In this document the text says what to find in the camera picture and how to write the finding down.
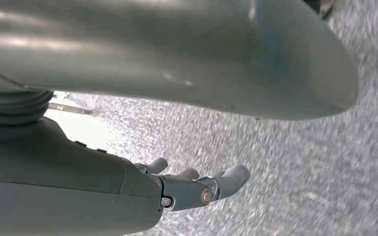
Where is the steel bar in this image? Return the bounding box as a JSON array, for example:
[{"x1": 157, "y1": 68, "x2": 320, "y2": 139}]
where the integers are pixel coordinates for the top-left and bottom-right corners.
[{"x1": 48, "y1": 102, "x2": 93, "y2": 116}]

